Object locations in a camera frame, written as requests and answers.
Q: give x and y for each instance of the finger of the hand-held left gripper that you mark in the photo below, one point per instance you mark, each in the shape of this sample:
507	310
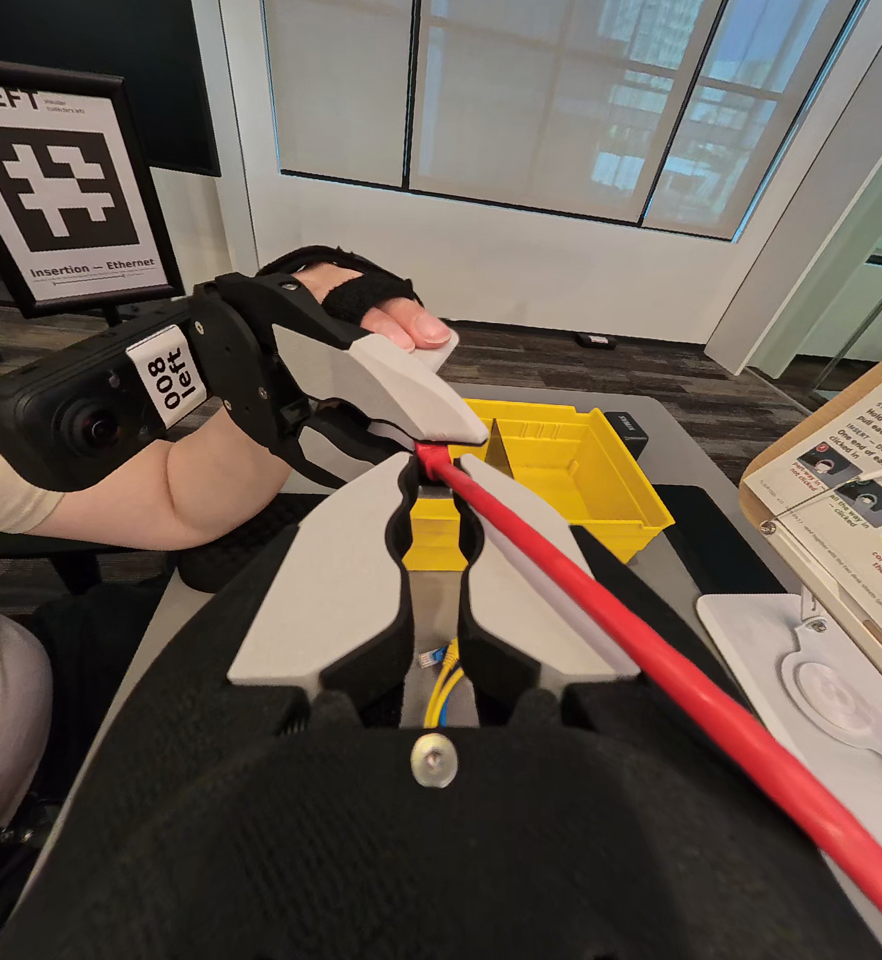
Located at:
388	390
390	433

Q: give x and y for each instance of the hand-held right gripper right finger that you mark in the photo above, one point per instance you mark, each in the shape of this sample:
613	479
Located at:
531	622

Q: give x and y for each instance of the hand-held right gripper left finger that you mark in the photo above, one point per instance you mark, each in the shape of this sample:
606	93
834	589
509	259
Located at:
328	585

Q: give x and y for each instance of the person's left forearm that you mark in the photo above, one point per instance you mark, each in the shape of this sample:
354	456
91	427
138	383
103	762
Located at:
208	487

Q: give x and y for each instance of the person's left hand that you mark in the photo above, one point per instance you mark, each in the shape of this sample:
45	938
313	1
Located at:
396	319

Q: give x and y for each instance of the yellow plastic bin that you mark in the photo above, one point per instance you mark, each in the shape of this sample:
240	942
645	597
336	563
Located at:
561	480

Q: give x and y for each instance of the black desk mat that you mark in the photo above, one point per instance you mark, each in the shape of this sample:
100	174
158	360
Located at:
710	540

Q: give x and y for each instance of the black floor box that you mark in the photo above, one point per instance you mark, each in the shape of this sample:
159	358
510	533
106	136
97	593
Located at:
596	341

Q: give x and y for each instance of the white board stand base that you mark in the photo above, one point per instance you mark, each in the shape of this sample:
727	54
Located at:
748	645

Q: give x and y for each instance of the framed marker sign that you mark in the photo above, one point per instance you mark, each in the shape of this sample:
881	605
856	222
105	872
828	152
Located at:
58	187

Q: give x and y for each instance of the large glass window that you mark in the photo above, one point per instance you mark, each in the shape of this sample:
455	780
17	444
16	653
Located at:
486	97

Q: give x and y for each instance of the instruction sheet on wooden board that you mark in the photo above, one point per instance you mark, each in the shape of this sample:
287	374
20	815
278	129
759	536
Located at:
845	540

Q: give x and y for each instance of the black network switch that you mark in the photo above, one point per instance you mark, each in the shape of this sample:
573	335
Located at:
628	431

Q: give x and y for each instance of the black wall screen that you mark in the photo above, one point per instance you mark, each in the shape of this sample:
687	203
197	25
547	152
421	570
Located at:
111	75

